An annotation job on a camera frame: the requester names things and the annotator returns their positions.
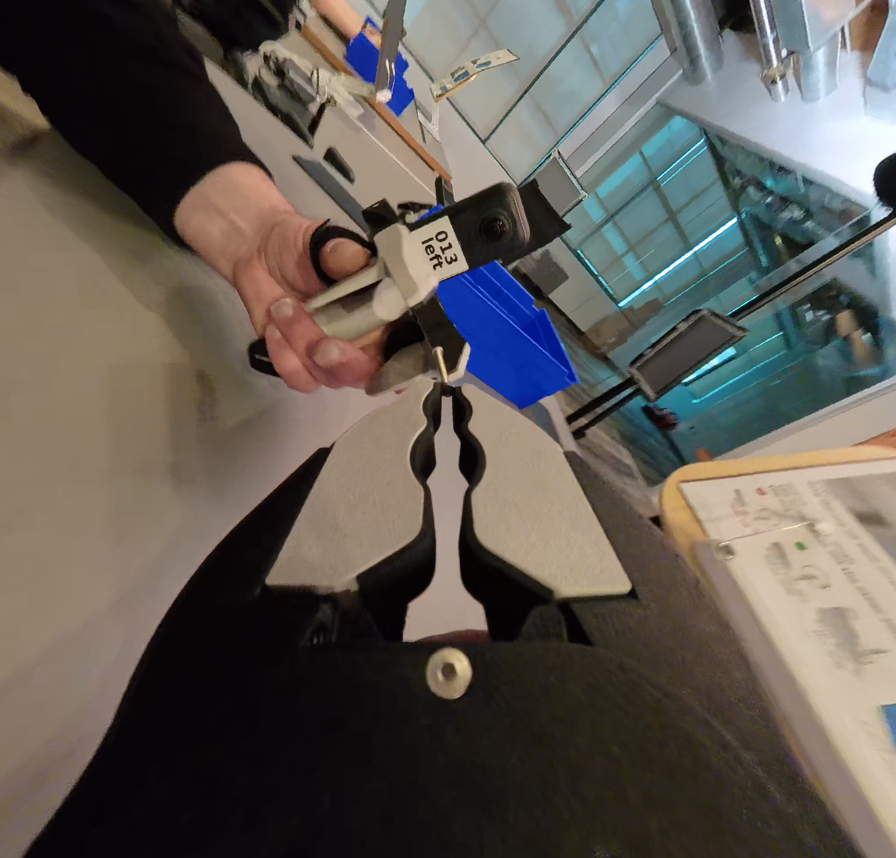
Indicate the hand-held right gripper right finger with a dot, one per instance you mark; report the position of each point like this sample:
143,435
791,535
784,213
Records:
539,515

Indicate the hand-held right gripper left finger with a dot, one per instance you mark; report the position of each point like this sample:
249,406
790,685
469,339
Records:
350,515

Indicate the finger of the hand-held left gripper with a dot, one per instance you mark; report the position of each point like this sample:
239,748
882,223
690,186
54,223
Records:
400,373
460,366

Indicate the silver metal bolt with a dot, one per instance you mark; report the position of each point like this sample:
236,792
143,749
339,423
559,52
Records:
441,366

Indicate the another person's forearm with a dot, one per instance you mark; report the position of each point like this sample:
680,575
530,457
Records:
332,0

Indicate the person's left forearm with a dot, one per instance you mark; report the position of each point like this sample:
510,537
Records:
105,46

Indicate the person's left hand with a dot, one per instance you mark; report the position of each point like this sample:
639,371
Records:
245,242

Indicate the pale slender board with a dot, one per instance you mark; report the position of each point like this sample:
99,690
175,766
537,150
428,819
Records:
472,74

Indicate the black phone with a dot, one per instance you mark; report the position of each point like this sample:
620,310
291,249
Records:
339,163

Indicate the dark grey flat slab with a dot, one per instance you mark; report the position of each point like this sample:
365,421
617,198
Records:
329,189

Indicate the grey framed dark panel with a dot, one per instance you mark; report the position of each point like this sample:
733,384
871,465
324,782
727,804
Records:
682,354

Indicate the small blue plastic bin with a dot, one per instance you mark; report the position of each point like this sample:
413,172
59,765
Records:
364,60

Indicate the grey metal bar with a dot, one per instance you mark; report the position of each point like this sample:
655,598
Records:
392,32

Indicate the white paper sheet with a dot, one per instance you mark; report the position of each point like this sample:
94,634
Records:
763,501

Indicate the silver metal tube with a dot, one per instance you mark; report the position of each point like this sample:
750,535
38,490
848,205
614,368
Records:
770,32

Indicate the medium silver spiral duct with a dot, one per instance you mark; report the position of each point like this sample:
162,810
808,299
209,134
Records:
689,18

